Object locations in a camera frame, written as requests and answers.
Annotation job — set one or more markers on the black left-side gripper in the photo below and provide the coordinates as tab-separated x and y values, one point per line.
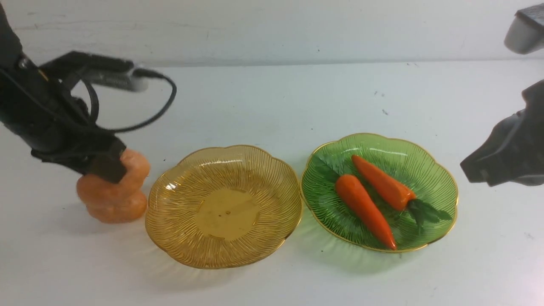
57	123

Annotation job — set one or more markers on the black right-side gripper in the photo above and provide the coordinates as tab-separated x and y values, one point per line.
514	150

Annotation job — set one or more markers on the toy potato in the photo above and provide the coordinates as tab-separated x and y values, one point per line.
98	192
127	210

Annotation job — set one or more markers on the toy carrot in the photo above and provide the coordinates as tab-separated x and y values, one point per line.
352	192
398	195

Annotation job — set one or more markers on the black left-side robot arm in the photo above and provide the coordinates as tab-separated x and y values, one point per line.
8	38

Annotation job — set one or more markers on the green ribbed plastic plate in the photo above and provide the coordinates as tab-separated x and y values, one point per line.
404	161

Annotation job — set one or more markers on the amber ribbed plastic plate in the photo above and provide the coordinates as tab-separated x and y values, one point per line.
224	207

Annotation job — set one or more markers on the left-side wrist camera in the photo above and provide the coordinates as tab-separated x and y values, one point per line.
77	66

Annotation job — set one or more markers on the right-side wrist camera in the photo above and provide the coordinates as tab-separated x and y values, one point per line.
526	32

